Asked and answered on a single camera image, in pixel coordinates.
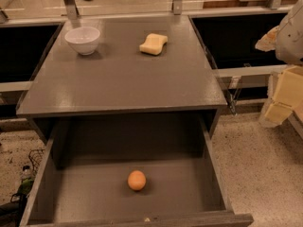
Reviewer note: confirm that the metal bracket left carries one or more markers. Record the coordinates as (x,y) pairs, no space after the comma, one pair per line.
(71,9)

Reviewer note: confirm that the orange fruit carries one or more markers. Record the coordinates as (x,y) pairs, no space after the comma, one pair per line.
(137,180)

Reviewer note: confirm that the grey cabinet counter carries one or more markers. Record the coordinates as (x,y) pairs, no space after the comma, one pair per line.
(119,78)

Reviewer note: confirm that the yellow sponge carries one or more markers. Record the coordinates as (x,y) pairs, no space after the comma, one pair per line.
(153,44)

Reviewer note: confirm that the open grey top drawer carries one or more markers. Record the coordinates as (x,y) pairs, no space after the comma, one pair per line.
(82,179)

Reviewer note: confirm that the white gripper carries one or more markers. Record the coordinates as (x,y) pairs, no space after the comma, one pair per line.
(292,38)

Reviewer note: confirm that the green bottle on floor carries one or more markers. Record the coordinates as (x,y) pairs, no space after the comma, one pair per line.
(25,186)

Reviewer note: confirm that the metal clamp under rail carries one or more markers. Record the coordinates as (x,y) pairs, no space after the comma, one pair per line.
(234,90)

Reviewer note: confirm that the black wire basket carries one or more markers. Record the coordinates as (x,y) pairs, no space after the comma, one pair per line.
(35,157)

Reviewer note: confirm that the white ceramic bowl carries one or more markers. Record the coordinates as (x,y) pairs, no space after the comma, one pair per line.
(84,40)

